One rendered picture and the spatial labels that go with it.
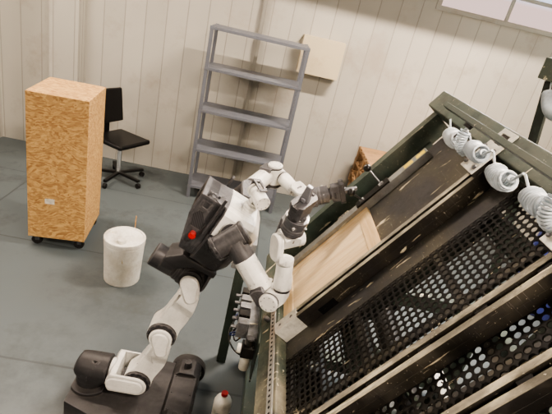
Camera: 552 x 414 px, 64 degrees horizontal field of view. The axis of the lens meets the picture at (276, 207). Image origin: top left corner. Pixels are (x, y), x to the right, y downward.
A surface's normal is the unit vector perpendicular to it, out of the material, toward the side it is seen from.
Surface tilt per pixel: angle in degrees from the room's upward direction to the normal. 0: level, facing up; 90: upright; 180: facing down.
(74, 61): 90
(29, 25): 90
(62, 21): 90
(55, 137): 90
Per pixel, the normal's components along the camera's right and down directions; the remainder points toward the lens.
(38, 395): 0.22, -0.88
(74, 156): 0.11, 0.44
